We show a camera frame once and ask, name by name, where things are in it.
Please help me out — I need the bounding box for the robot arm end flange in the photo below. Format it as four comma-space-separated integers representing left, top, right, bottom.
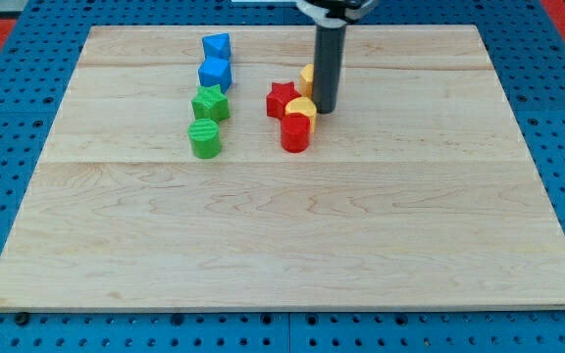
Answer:
295, 0, 379, 28

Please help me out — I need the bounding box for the red cylinder block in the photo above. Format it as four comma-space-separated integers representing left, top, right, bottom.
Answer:
281, 113, 311, 153

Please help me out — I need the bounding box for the yellow half-round block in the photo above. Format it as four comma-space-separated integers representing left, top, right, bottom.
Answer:
284, 96, 317, 133

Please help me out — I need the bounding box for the red star block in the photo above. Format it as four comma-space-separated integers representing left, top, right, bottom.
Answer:
266, 81, 301, 120

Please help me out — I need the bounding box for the green cylinder block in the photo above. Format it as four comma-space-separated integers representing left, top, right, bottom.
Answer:
187, 119, 222, 159

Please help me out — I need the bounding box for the green star block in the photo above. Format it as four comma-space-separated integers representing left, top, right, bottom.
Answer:
191, 84, 230, 123

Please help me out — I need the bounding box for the yellow hexagon block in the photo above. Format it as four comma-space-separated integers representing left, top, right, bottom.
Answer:
298, 64, 314, 98

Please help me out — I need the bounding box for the wooden board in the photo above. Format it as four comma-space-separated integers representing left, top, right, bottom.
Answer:
0, 25, 565, 313

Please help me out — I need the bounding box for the blue cube block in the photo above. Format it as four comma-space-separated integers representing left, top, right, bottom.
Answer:
198, 57, 232, 93

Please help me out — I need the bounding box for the black cylindrical pointer rod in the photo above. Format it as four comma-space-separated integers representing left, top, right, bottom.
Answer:
312, 25, 346, 114

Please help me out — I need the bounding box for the blue triangle block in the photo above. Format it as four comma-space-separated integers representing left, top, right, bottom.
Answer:
202, 32, 231, 60

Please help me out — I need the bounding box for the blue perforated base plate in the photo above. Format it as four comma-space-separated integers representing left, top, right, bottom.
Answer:
0, 0, 565, 352

